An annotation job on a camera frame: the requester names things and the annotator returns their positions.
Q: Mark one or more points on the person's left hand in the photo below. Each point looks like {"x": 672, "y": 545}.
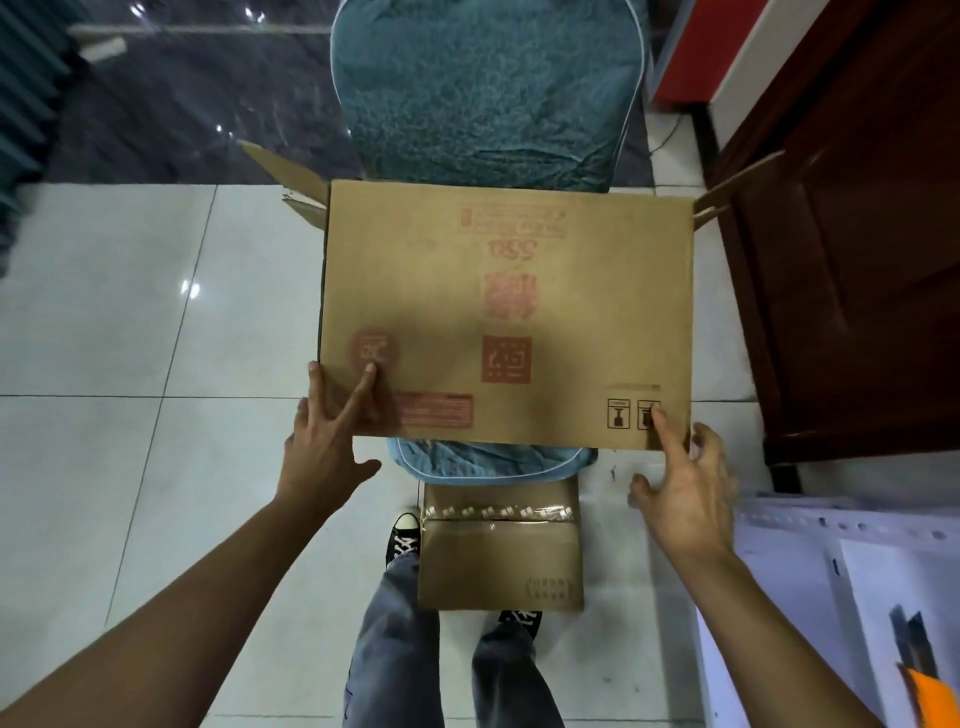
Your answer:
{"x": 323, "y": 458}

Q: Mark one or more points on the person's right hand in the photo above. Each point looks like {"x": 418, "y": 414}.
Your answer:
{"x": 693, "y": 503}

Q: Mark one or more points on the white metal shelving rack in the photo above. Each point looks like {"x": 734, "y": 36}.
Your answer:
{"x": 780, "y": 600}

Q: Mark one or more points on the large brown cardboard box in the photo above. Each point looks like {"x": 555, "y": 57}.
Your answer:
{"x": 510, "y": 270}

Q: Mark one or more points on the orange utility knife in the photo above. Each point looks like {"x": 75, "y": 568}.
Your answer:
{"x": 930, "y": 702}

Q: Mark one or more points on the person's right forearm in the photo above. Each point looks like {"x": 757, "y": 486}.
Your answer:
{"x": 773, "y": 645}

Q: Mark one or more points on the person's left forearm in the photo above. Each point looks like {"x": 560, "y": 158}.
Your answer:
{"x": 165, "y": 630}

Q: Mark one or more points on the person's grey trouser legs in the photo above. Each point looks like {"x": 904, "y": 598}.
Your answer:
{"x": 390, "y": 660}

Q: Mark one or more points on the black and white sneaker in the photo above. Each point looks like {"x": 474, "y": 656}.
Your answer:
{"x": 402, "y": 536}
{"x": 519, "y": 621}

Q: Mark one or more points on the small printed brown carton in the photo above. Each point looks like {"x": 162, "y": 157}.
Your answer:
{"x": 503, "y": 563}

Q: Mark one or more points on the dark wooden door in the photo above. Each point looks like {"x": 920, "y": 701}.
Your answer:
{"x": 855, "y": 225}

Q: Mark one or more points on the teal fabric chair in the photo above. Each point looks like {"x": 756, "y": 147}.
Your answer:
{"x": 488, "y": 90}

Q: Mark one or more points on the blue pleated curtain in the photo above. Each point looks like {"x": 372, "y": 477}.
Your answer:
{"x": 30, "y": 105}

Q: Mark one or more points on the white power strip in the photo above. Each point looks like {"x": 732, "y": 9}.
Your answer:
{"x": 102, "y": 50}

